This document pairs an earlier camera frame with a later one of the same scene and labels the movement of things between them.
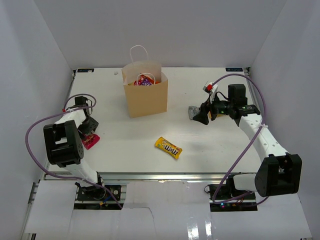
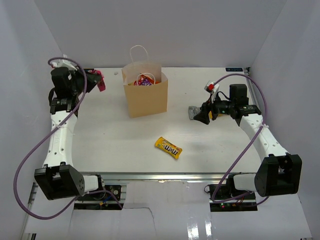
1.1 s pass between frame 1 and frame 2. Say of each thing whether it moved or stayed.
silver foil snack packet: stayed
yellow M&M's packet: stayed
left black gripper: moved
